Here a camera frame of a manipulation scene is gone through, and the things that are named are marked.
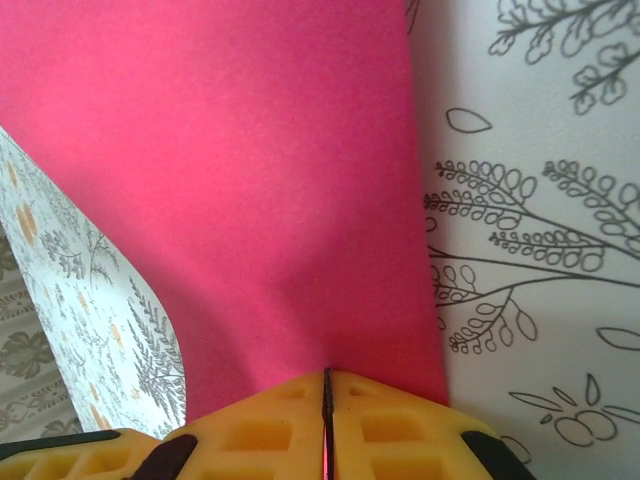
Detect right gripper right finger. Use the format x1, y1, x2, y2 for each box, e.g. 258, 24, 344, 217
323, 368, 537, 480

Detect pink square paper sheet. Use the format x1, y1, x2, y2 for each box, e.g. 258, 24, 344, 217
0, 0, 454, 480

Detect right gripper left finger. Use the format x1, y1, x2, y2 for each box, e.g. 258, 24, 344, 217
0, 369, 327, 480

